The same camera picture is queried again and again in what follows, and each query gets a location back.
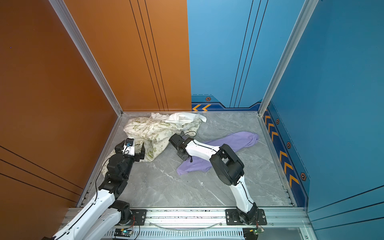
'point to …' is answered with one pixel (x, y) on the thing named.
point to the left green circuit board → (122, 232)
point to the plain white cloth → (182, 118)
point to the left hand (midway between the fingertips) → (133, 141)
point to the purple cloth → (193, 164)
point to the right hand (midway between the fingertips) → (186, 151)
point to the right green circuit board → (256, 231)
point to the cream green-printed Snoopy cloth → (154, 135)
